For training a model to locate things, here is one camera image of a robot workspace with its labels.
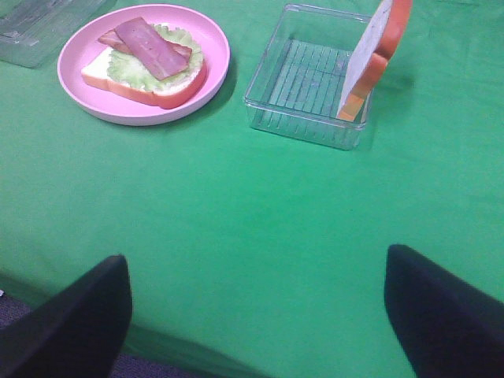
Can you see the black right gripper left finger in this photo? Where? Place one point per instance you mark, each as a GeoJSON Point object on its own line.
{"type": "Point", "coordinates": [77, 333]}

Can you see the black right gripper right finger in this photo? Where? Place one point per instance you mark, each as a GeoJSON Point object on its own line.
{"type": "Point", "coordinates": [445, 326]}

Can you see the bread slice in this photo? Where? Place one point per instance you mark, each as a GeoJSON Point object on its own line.
{"type": "Point", "coordinates": [95, 75]}
{"type": "Point", "coordinates": [372, 54]}

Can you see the green lettuce leaf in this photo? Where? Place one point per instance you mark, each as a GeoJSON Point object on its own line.
{"type": "Point", "coordinates": [128, 70]}

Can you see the bacon strip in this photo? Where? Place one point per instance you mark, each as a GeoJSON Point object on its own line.
{"type": "Point", "coordinates": [110, 38]}
{"type": "Point", "coordinates": [158, 56]}

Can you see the clear right bread tray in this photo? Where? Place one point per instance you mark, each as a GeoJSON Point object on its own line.
{"type": "Point", "coordinates": [297, 85]}

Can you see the pink round plate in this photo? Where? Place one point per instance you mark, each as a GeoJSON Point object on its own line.
{"type": "Point", "coordinates": [83, 47]}

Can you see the clear left ingredient tray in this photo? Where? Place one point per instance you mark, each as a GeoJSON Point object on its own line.
{"type": "Point", "coordinates": [32, 30]}

